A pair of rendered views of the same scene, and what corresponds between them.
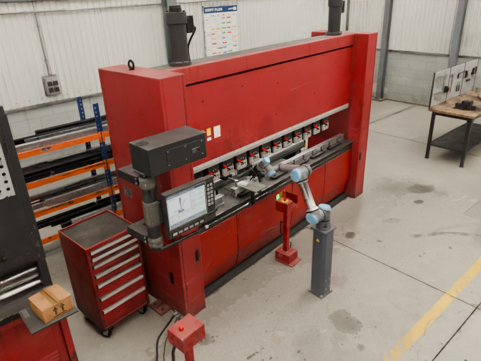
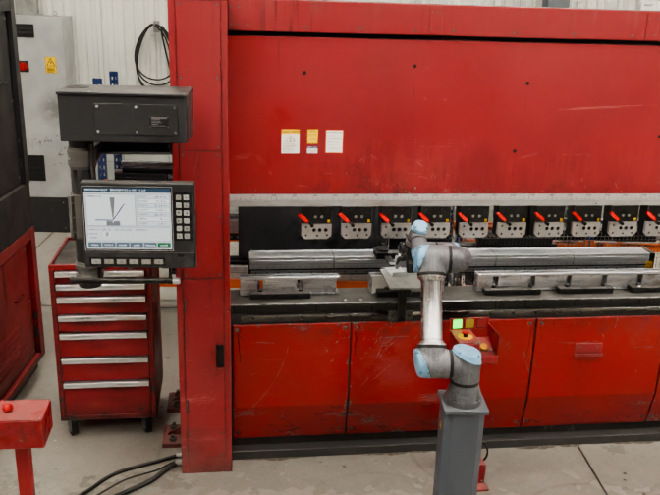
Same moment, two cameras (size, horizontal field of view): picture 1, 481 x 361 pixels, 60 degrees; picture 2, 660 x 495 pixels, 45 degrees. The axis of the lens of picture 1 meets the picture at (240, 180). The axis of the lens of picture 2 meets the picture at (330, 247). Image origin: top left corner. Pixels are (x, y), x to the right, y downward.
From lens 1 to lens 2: 237 cm
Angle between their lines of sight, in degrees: 37
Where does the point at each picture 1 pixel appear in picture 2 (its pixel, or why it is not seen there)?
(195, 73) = (290, 14)
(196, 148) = (161, 119)
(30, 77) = not seen: hidden behind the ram
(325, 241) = (449, 430)
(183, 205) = (119, 215)
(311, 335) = not seen: outside the picture
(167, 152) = (95, 107)
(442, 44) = not seen: outside the picture
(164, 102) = (176, 40)
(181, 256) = (182, 339)
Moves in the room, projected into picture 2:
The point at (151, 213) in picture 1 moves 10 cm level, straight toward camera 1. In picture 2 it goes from (75, 213) to (57, 219)
